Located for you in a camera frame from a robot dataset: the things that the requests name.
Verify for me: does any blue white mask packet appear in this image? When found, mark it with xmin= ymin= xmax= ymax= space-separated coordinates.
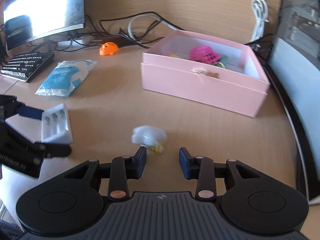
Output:
xmin=35 ymin=60 xmax=97 ymax=97

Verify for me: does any black power adapter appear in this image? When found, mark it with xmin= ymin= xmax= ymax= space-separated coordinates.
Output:
xmin=102 ymin=35 xmax=132 ymax=48

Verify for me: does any pink toy basket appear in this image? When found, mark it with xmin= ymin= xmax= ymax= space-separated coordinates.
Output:
xmin=189 ymin=46 xmax=221 ymax=64

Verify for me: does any orange toy helmet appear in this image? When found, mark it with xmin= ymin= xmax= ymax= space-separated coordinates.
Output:
xmin=99 ymin=42 xmax=119 ymax=56

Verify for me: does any black mechanical keyboard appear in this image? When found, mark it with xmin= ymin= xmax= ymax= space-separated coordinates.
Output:
xmin=1 ymin=51 xmax=55 ymax=82

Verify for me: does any pink cardboard box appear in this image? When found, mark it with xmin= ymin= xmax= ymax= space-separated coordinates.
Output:
xmin=141 ymin=30 xmax=270 ymax=118

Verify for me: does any black curved monitor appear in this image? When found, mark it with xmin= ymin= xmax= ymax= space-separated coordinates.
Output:
xmin=3 ymin=0 xmax=85 ymax=50

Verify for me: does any white yellow flower toy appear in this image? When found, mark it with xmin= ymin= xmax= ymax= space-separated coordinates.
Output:
xmin=131 ymin=126 xmax=167 ymax=153

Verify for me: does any white coiled cable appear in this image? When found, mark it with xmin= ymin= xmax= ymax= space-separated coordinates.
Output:
xmin=249 ymin=0 xmax=270 ymax=45

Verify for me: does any grey thick cable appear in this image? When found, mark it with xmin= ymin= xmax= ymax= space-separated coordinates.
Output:
xmin=127 ymin=13 xmax=186 ymax=42

